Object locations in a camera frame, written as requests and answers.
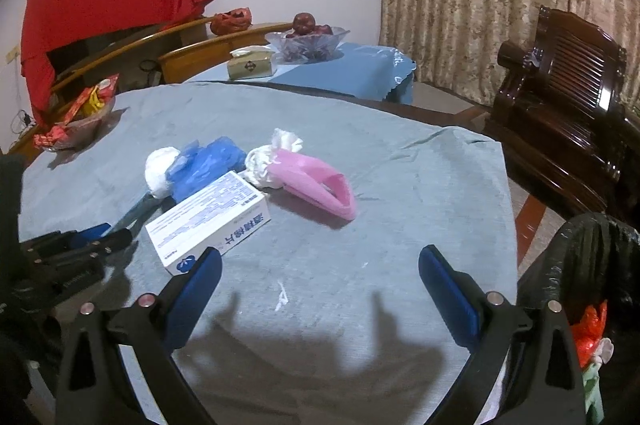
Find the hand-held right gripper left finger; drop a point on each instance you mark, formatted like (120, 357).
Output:
(195, 300)

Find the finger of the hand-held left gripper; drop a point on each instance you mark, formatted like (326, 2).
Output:
(115, 241)
(92, 232)

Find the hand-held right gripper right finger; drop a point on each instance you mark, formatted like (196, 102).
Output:
(450, 300)

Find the white cardboard box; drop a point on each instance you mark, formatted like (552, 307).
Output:
(210, 220)

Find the white tissue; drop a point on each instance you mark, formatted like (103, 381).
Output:
(602, 350)
(265, 162)
(160, 170)

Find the blue plastic bag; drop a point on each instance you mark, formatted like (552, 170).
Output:
(205, 165)

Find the black lined bin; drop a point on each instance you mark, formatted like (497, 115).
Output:
(575, 265)

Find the orange foam fruit net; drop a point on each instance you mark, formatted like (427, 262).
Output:
(587, 330)

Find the pink plastic bag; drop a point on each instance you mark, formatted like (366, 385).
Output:
(310, 182)

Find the green rubber glove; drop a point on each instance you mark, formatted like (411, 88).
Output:
(592, 390)

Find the glass snack bowl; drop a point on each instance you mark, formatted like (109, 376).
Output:
(82, 132)

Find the small red snack packet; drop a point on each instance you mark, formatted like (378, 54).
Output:
(52, 137)

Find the yellow snack packet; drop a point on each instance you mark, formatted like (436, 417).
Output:
(95, 104)

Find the black television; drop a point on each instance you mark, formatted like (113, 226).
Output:
(75, 55)

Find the light wooden cabinet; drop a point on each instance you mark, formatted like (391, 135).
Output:
(200, 60)

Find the beige tissue box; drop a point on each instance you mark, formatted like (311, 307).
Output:
(250, 65)

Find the dark wooden armchair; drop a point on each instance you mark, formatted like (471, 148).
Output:
(565, 105)

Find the red plastic bag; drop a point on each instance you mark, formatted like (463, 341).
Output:
(230, 21)

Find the blue covered side table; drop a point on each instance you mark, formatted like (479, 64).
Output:
(345, 70)

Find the glass fruit bowl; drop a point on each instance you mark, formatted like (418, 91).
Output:
(307, 47)

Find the large dark red apple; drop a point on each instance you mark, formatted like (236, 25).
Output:
(303, 23)

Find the small red apple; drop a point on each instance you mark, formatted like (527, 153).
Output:
(324, 30)

